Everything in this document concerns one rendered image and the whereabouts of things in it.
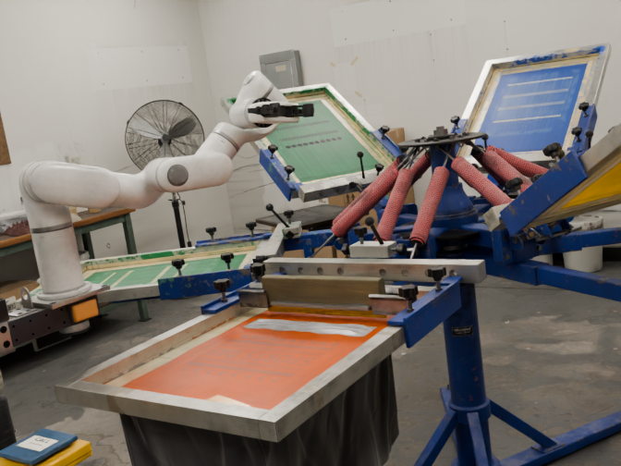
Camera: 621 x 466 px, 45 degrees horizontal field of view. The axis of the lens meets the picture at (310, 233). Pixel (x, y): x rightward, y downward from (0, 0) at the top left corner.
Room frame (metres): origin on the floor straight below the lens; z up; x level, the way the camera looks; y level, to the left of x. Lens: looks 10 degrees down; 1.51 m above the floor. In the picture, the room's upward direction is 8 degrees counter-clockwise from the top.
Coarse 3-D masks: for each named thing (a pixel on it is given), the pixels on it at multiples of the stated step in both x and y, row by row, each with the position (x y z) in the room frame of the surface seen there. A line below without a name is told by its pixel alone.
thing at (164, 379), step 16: (288, 320) 1.84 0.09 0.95; (304, 320) 1.82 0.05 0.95; (224, 336) 1.78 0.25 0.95; (272, 336) 1.73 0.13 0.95; (288, 336) 1.71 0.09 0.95; (192, 352) 1.69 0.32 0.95; (160, 368) 1.61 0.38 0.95; (176, 368) 1.59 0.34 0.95; (128, 384) 1.53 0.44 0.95; (144, 384) 1.52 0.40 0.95; (160, 384) 1.51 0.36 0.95; (176, 384) 1.49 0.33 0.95; (192, 384) 1.48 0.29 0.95; (208, 384) 1.47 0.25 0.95
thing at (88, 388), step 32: (192, 320) 1.84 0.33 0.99; (224, 320) 1.89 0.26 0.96; (128, 352) 1.64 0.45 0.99; (160, 352) 1.70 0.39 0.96; (352, 352) 1.44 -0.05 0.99; (384, 352) 1.48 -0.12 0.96; (64, 384) 1.49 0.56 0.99; (96, 384) 1.46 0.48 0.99; (320, 384) 1.30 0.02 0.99; (160, 416) 1.32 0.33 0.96; (192, 416) 1.27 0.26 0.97; (224, 416) 1.22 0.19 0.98; (256, 416) 1.19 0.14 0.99; (288, 416) 1.19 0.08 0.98
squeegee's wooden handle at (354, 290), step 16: (272, 288) 1.90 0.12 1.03; (288, 288) 1.87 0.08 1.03; (304, 288) 1.84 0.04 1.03; (320, 288) 1.81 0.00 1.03; (336, 288) 1.78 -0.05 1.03; (352, 288) 1.76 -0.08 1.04; (368, 288) 1.73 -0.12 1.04; (384, 288) 1.74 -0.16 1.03; (352, 304) 1.76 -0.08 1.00; (368, 304) 1.74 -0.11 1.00
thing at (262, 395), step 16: (320, 320) 1.80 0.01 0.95; (336, 320) 1.78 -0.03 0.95; (352, 320) 1.76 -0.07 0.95; (368, 320) 1.75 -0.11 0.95; (384, 320) 1.73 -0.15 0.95; (304, 336) 1.69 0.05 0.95; (320, 336) 1.68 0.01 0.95; (336, 336) 1.66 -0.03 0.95; (368, 336) 1.63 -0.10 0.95; (336, 352) 1.55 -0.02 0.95; (304, 368) 1.48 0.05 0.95; (320, 368) 1.47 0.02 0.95; (224, 384) 1.45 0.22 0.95; (240, 384) 1.44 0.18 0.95; (256, 384) 1.43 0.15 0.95; (272, 384) 1.42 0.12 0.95; (288, 384) 1.41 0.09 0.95; (304, 384) 1.39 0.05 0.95; (240, 400) 1.36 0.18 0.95; (256, 400) 1.34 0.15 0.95; (272, 400) 1.33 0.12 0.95
